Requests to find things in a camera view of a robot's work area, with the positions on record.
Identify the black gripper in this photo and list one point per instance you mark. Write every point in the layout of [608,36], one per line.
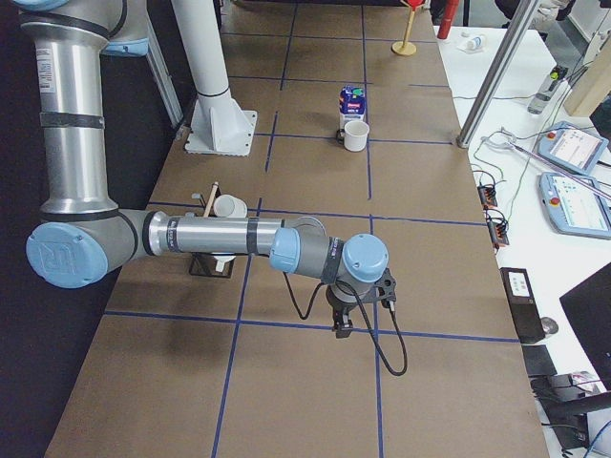
[339,304]

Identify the white smiley mug black handle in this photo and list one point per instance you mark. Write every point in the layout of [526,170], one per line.
[354,135]

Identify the blue Pascual milk carton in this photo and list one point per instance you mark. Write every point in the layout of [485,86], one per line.
[352,104]

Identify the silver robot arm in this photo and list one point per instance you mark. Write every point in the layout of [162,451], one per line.
[84,234]

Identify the white ribbed HOME mug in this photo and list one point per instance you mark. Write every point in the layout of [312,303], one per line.
[223,264]

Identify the black remote box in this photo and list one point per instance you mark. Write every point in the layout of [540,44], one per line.
[522,305]

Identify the metal grabber stick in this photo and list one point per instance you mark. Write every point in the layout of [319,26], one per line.
[510,145]

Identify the lower teach pendant tablet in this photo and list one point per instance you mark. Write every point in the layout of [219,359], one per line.
[572,208]

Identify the teach pendant tablet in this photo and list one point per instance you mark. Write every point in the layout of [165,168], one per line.
[572,208]
[572,147]

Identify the wooden mug tree stand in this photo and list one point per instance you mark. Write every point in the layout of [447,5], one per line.
[405,47]

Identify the upper teach pendant tablet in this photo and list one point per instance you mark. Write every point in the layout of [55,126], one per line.
[572,147]

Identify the red bottle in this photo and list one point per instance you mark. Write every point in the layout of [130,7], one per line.
[449,12]

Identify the black wire mug rack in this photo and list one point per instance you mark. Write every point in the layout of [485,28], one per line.
[201,263]

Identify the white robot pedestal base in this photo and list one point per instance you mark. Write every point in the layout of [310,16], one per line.
[218,126]

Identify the grey aluminium frame post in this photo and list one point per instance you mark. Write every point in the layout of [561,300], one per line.
[513,36]

